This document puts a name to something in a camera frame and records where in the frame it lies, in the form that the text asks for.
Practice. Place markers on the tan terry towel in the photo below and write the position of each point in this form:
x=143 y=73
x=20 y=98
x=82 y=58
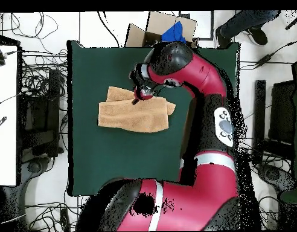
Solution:
x=134 y=116

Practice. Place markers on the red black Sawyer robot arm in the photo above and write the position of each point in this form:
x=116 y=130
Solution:
x=206 y=188

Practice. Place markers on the dark green table cloth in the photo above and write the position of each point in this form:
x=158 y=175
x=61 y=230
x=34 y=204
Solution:
x=102 y=157

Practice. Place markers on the blue garment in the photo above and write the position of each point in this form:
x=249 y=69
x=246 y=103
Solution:
x=175 y=33

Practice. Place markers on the open cardboard box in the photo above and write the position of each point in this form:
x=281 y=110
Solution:
x=160 y=23

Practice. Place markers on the black equipment rack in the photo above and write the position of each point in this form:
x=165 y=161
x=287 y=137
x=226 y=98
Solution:
x=39 y=116

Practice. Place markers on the black upright stand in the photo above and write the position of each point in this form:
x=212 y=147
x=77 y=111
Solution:
x=259 y=108

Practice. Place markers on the black round floor foot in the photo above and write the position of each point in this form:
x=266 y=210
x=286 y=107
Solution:
x=34 y=166

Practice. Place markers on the person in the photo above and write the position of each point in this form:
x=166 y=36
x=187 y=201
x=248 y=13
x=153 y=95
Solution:
x=245 y=20

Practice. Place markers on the white desk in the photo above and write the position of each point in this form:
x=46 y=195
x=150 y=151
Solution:
x=4 y=108

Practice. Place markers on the black bar with white print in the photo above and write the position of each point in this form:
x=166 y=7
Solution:
x=0 y=123

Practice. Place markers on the black power strip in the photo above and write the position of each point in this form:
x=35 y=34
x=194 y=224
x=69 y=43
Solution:
x=65 y=220

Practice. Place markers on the dark grey chair base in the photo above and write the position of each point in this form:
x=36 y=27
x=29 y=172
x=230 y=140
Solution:
x=274 y=175

